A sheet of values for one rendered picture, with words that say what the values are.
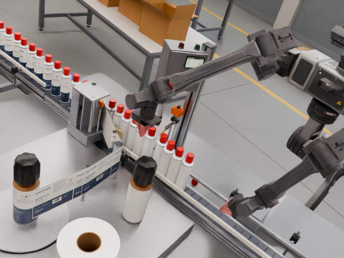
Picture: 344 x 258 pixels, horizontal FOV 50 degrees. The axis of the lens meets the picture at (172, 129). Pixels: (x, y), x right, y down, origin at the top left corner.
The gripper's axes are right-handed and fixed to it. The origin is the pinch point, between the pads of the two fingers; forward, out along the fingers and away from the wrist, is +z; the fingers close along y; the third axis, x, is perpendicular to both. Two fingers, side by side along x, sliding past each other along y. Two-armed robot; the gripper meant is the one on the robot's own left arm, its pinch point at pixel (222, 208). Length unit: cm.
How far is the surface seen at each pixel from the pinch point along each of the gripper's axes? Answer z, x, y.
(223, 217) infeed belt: 3.2, 4.9, -2.0
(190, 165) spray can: 4.6, -22.6, 1.1
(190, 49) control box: -16, -66, -8
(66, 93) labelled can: 64, -79, -1
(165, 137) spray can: 11.9, -37.4, 0.1
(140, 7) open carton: 114, -139, -147
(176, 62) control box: -11, -64, -2
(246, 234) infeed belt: -4.5, 14.2, -1.8
